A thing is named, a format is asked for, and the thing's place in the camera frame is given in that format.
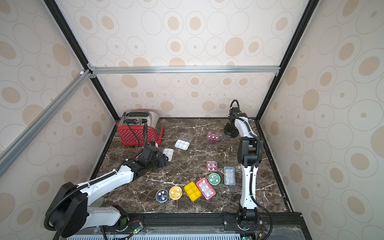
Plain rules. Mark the light blue rectangular pillbox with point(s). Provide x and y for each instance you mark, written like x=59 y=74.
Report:
x=229 y=176

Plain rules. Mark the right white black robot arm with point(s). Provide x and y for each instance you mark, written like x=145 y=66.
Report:
x=249 y=157

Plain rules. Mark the red and silver toaster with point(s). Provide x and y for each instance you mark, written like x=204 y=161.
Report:
x=131 y=128

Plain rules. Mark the yellow lidded rectangular pillbox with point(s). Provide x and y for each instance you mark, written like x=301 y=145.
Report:
x=192 y=191

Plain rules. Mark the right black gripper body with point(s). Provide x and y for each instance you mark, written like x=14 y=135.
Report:
x=229 y=129

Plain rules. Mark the yellow round pillbox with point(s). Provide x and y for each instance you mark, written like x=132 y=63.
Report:
x=175 y=192

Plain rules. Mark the rear aluminium frame rail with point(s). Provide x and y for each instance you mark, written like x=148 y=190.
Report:
x=186 y=70

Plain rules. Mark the red rectangular pillbox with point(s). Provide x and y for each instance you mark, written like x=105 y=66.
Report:
x=206 y=189

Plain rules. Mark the white six-cell pillbox clear lid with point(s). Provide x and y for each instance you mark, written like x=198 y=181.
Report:
x=169 y=153

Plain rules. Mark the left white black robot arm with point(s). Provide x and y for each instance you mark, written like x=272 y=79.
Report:
x=71 y=209

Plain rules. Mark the left aluminium frame rail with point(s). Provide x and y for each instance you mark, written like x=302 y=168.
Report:
x=25 y=138

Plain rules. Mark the white pillbox rear clear lid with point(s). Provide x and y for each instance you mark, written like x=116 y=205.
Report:
x=183 y=142

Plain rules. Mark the green round pillbox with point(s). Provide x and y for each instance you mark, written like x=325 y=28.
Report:
x=214 y=179

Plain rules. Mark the magenta pillbox clear lid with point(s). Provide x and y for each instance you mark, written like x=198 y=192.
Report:
x=212 y=166

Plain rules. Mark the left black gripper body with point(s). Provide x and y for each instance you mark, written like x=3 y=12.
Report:
x=159 y=162

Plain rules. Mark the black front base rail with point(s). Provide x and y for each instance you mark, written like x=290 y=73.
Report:
x=272 y=225

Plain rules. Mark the aluminium frame rail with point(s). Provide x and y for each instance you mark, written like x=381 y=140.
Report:
x=186 y=70
x=25 y=138

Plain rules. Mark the dark blue round pillbox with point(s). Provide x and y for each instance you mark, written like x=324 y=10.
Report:
x=162 y=196

